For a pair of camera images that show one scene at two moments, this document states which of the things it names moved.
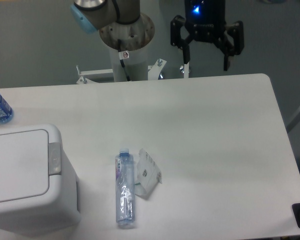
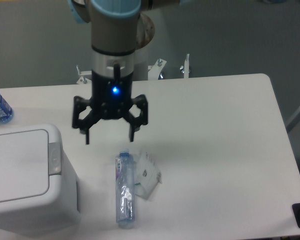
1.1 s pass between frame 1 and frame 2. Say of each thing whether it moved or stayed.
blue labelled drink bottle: stayed
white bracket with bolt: stayed
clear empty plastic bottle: stayed
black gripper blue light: moved
